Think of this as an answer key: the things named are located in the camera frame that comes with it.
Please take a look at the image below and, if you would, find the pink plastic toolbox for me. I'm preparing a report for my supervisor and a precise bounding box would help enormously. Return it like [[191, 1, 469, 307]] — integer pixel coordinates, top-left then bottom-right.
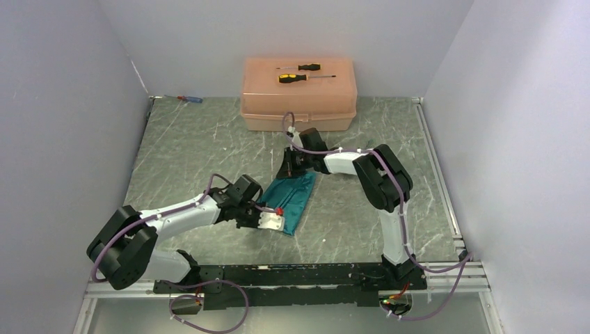
[[240, 57, 358, 132]]

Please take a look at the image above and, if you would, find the teal cloth napkin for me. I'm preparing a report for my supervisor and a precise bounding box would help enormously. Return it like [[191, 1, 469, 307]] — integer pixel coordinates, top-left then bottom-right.
[[258, 172, 317, 236]]

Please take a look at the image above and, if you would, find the small yellow-black screwdriver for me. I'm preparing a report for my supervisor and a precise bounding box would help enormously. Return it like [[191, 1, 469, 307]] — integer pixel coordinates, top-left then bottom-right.
[[276, 63, 321, 72]]

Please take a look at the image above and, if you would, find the red-blue screwdriver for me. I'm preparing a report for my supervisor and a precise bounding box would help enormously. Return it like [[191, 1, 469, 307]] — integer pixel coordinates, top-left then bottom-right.
[[166, 95, 203, 104]]

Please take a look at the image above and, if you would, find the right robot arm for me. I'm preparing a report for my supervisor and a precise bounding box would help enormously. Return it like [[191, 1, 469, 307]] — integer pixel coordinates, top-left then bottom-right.
[[276, 127, 415, 289]]

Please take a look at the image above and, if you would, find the aluminium frame rail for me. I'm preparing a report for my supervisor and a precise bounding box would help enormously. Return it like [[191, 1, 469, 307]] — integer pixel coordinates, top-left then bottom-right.
[[74, 262, 502, 333]]

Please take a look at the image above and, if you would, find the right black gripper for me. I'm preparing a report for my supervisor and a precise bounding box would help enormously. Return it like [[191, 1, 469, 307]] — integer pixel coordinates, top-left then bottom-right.
[[277, 147, 314, 179]]

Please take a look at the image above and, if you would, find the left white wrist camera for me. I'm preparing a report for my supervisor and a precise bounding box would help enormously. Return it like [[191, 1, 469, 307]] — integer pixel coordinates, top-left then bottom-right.
[[257, 207, 285, 232]]

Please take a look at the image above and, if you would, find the large yellow-black screwdriver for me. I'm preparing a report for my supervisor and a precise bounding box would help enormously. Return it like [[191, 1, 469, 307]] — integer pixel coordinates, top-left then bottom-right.
[[278, 74, 336, 84]]

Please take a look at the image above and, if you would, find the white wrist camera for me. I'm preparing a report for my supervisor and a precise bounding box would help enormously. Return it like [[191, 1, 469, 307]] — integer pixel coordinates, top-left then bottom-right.
[[285, 126, 303, 148], [257, 207, 285, 232]]

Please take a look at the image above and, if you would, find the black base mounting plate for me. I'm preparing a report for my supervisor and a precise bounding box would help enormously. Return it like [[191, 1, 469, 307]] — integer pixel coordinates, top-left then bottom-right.
[[153, 262, 427, 310]]

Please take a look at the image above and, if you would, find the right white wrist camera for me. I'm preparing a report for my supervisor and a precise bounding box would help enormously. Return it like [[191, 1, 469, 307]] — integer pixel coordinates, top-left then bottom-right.
[[285, 126, 303, 148]]

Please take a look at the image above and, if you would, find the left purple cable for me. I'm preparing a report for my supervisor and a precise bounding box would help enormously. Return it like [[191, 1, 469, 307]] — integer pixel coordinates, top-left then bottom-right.
[[90, 173, 278, 333]]

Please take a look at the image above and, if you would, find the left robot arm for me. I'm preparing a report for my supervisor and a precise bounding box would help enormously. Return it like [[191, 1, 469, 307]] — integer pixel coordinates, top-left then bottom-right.
[[86, 175, 263, 292]]

